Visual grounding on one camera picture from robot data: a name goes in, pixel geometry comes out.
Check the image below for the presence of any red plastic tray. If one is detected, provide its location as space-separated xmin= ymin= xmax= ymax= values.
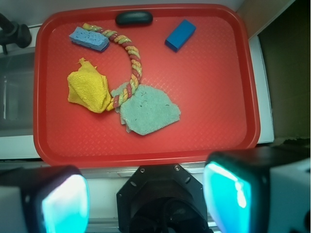
xmin=34 ymin=4 xmax=260 ymax=168

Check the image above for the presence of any yellow cloth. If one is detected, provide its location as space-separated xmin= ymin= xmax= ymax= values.
xmin=67 ymin=58 xmax=111 ymax=113

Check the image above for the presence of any grey sink basin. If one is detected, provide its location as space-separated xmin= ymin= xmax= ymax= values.
xmin=0 ymin=48 xmax=35 ymax=137

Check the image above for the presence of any multicolored twisted rope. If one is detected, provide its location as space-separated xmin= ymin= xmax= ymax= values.
xmin=82 ymin=23 xmax=142 ymax=112

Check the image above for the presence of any dark oval stone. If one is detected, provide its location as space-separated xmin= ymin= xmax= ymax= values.
xmin=115 ymin=11 xmax=153 ymax=26

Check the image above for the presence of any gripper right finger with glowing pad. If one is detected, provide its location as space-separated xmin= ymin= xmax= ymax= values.
xmin=203 ymin=147 xmax=311 ymax=233

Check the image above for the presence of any grey faucet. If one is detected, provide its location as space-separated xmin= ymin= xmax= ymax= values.
xmin=0 ymin=14 xmax=32 ymax=55

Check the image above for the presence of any light teal cloth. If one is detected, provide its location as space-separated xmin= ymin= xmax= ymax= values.
xmin=115 ymin=84 xmax=181 ymax=136

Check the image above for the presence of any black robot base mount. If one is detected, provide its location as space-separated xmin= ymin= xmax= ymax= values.
xmin=116 ymin=164 xmax=212 ymax=233

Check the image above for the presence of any brown cardboard panel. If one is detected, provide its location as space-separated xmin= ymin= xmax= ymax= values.
xmin=259 ymin=0 xmax=311 ymax=144

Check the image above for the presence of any blue sponge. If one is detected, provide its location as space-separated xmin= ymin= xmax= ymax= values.
xmin=69 ymin=27 xmax=109 ymax=52

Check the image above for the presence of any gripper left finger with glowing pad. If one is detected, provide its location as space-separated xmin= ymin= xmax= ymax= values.
xmin=0 ymin=166 xmax=90 ymax=233

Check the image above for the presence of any blue rectangular block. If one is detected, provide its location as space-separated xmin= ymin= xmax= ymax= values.
xmin=165 ymin=20 xmax=196 ymax=52

